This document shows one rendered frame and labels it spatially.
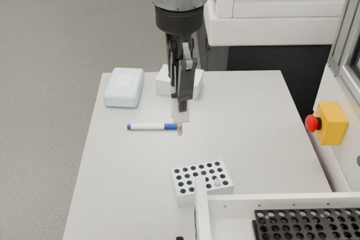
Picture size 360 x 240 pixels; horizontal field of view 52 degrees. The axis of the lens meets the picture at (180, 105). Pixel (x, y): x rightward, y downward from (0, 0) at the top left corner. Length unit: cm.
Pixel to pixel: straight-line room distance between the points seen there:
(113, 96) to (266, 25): 54
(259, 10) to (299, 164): 52
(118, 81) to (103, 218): 44
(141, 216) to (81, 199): 14
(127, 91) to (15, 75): 178
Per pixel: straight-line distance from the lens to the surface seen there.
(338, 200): 74
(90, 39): 304
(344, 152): 90
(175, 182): 82
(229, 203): 69
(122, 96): 105
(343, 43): 89
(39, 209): 187
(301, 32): 130
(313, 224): 67
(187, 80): 60
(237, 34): 125
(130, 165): 91
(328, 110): 88
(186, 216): 82
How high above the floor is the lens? 143
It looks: 39 degrees down
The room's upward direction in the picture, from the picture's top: straight up
